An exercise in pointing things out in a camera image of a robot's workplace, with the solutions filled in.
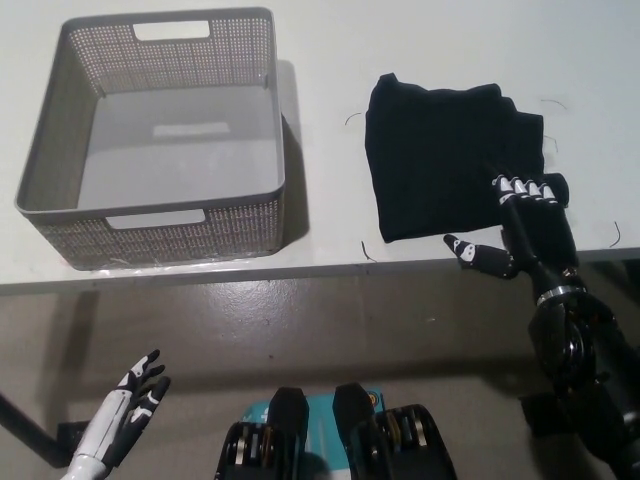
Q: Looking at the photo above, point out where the black metal table leg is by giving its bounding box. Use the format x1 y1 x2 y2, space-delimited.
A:
0 389 71 469

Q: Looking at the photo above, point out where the black t-shirt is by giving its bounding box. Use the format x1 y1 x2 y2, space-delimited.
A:
364 72 569 245

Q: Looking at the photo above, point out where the grey perforated plastic basket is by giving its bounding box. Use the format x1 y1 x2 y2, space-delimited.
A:
13 5 289 272

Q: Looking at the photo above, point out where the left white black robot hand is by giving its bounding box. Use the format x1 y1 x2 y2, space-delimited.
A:
74 348 172 466

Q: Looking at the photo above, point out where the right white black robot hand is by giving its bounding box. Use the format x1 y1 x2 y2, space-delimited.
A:
442 173 587 302

